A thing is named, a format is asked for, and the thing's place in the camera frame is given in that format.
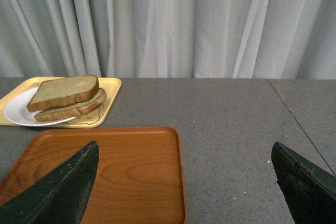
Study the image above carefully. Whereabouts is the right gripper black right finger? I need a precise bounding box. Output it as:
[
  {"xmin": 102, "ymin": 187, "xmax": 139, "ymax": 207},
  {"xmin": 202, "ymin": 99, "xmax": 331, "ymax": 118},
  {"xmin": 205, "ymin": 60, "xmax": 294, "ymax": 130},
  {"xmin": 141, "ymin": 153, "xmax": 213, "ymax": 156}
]
[{"xmin": 271, "ymin": 142, "xmax": 335, "ymax": 223}]

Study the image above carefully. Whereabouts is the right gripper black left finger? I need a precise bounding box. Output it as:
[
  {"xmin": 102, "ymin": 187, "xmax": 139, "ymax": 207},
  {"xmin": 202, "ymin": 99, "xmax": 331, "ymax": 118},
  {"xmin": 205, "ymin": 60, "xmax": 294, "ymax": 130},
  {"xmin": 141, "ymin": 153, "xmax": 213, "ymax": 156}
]
[{"xmin": 1, "ymin": 141, "xmax": 99, "ymax": 223}]

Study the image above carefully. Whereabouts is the white round plate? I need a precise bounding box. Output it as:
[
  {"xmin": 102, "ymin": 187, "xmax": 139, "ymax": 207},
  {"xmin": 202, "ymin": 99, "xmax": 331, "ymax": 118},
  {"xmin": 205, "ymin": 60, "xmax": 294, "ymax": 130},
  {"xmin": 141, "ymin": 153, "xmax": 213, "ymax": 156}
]
[{"xmin": 3, "ymin": 87, "xmax": 76, "ymax": 127}]

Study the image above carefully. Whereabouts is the bread slice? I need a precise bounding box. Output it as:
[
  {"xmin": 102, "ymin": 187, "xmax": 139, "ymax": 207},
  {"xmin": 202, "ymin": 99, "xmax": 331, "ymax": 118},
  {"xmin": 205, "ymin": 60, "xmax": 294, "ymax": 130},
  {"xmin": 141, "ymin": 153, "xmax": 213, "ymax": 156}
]
[
  {"xmin": 27, "ymin": 74, "xmax": 99, "ymax": 112},
  {"xmin": 34, "ymin": 88, "xmax": 107, "ymax": 122}
]

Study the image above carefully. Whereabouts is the brown wooden tray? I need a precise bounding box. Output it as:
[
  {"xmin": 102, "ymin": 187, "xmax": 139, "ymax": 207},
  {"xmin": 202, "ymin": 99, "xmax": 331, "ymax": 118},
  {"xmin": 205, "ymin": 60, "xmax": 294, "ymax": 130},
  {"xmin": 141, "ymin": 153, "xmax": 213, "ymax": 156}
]
[{"xmin": 1, "ymin": 127, "xmax": 187, "ymax": 223}]

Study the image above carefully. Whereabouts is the yellow bear tray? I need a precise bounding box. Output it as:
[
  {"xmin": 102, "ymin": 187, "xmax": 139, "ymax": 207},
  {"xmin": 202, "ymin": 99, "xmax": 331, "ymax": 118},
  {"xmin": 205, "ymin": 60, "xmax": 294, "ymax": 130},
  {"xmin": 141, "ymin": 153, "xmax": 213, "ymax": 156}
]
[{"xmin": 1, "ymin": 77, "xmax": 122, "ymax": 129}]

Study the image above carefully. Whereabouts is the grey curtain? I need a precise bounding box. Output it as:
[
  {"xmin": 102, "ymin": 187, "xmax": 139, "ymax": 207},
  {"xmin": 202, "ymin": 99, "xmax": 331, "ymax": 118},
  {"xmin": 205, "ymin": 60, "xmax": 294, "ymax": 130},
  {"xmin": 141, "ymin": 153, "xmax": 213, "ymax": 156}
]
[{"xmin": 1, "ymin": 0, "xmax": 335, "ymax": 79}]

